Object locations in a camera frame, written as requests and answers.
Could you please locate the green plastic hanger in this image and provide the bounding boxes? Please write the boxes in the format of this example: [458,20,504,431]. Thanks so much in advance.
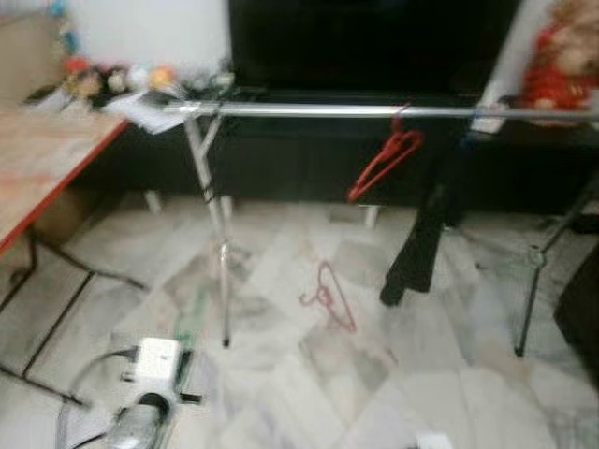
[171,281,212,394]

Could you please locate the red plastic hanger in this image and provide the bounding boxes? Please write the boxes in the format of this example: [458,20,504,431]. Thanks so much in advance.
[299,260,358,333]
[346,105,425,204]

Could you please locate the black garment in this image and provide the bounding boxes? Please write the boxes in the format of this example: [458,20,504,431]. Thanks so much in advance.
[379,117,478,308]

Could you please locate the white papers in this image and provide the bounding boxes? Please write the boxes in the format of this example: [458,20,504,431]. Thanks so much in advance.
[103,89,183,135]

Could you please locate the chrome clothes rack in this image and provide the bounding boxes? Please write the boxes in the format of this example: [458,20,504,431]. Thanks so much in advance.
[164,98,599,361]

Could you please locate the white round toy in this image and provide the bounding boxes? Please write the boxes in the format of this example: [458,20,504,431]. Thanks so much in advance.
[126,64,151,92]

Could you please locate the black round toy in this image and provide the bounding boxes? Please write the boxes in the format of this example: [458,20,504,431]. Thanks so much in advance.
[98,65,127,94]

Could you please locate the jar with red lid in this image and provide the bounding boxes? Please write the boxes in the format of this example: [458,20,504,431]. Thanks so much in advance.
[61,58,95,99]

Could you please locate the red gold figurine statue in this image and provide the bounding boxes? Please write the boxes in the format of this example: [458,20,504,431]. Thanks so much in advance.
[519,0,599,111]

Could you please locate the light wooden cabinet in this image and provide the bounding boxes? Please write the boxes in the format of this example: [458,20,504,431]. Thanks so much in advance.
[0,9,71,104]

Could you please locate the small white pink box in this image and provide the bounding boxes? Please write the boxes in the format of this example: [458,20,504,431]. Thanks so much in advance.
[468,110,511,134]

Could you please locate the black television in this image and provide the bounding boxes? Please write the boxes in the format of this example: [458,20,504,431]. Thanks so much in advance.
[227,0,520,94]

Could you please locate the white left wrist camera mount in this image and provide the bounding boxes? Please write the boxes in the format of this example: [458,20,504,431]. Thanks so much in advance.
[131,337,183,384]

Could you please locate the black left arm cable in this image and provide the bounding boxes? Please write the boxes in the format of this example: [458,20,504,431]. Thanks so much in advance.
[56,346,141,449]

